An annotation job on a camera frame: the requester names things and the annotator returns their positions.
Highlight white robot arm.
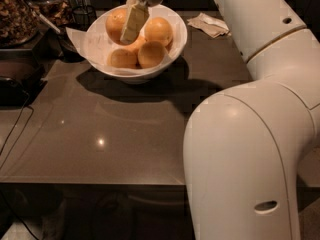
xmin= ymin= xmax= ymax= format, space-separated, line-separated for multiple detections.
xmin=183 ymin=0 xmax=320 ymax=240

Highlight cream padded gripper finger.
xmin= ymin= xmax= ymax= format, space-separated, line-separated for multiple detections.
xmin=120 ymin=2 xmax=149 ymax=45

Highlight black appliance on counter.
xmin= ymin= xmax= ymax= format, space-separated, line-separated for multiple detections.
xmin=0 ymin=51 xmax=46 ymax=107

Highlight orange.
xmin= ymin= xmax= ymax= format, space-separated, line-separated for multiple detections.
xmin=144 ymin=17 xmax=173 ymax=47
xmin=105 ymin=8 xmax=127 ymax=44
xmin=107 ymin=49 xmax=138 ymax=69
xmin=138 ymin=41 xmax=167 ymax=68

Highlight white ceramic bowl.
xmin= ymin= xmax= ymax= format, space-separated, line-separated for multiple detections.
xmin=82 ymin=1 xmax=188 ymax=85

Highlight black wire holder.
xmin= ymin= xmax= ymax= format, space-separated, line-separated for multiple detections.
xmin=72 ymin=5 xmax=97 ymax=31

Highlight white paper bowl liner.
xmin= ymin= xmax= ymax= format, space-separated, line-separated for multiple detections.
xmin=65 ymin=4 xmax=185 ymax=77

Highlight dark cup beside bowl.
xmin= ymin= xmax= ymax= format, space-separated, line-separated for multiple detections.
xmin=58 ymin=23 xmax=85 ymax=63

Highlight folded brown paper napkins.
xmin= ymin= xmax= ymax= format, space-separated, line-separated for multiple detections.
xmin=187 ymin=13 xmax=230 ymax=38

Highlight black power cable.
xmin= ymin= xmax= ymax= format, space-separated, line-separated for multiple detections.
xmin=0 ymin=90 xmax=41 ymax=240

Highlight glass jar of nuts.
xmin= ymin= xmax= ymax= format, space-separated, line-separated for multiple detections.
xmin=0 ymin=0 xmax=38 ymax=48

